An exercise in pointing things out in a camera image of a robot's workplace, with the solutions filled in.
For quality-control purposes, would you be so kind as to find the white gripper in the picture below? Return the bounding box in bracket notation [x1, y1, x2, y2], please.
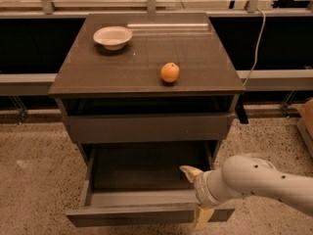
[179, 165, 220, 231]

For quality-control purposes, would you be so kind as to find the grey drawer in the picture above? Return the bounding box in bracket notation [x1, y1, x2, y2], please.
[64, 114, 235, 144]
[65, 141, 236, 228]

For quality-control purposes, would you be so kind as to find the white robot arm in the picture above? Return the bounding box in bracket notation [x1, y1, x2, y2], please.
[180, 156, 313, 230]

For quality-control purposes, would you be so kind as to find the grey top drawer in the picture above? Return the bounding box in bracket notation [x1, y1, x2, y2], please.
[64, 114, 235, 144]

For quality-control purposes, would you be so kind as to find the grey drawer cabinet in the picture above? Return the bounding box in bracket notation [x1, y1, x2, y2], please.
[49, 14, 245, 158]

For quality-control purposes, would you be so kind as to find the orange fruit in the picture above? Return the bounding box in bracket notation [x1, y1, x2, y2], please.
[160, 63, 180, 83]

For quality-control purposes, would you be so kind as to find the cardboard box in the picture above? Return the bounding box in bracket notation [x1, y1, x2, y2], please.
[296, 99, 313, 157]

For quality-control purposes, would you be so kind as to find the white paper bowl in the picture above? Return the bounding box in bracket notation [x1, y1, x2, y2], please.
[93, 26, 132, 51]

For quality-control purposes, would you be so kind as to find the metal window railing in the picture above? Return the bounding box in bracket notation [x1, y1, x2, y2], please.
[0, 0, 313, 18]

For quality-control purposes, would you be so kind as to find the white cable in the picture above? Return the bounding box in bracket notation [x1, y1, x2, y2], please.
[243, 8, 267, 86]

